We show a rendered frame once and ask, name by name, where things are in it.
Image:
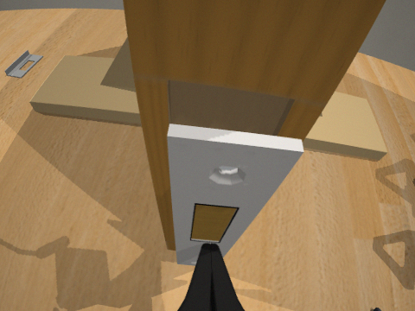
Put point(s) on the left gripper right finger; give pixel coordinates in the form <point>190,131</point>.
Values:
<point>223,296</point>

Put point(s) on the tan wooden door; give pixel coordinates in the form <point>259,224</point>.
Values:
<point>259,66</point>

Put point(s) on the grey mortise lock with keyhole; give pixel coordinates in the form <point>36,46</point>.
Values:
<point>214,204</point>

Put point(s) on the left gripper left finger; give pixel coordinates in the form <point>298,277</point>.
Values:
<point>199,290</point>

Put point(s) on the grey metal bracket with rectangular hole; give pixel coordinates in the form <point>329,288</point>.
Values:
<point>14,69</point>

